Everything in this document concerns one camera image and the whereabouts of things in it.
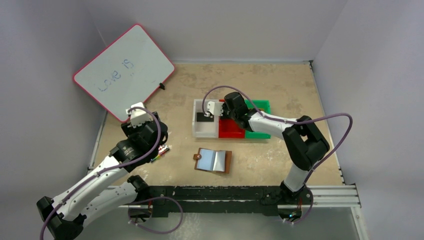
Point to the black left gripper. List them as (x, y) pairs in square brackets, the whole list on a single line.
[(129, 128)]

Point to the red plastic bin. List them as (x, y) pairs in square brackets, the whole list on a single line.
[(228, 129)]

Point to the pack of coloured markers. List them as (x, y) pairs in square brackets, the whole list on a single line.
[(162, 150)]

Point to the green plastic bin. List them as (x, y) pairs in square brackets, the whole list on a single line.
[(262, 105)]

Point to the white plastic bin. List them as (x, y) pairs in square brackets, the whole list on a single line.
[(203, 129)]

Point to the brown leather card holder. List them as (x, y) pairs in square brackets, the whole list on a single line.
[(214, 161)]

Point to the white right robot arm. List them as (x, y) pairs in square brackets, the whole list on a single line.
[(305, 143)]

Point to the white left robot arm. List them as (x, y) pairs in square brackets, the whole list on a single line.
[(67, 214)]

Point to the black credit card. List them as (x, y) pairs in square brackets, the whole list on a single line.
[(202, 118)]

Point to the pink framed whiteboard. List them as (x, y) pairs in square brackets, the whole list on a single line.
[(126, 72)]

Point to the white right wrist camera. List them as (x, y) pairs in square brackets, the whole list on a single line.
[(214, 108)]

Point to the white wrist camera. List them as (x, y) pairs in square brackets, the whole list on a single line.
[(137, 116), (214, 108)]

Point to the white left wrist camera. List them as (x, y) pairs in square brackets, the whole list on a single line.
[(137, 116)]

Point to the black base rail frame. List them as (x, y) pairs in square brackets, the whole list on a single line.
[(265, 200)]

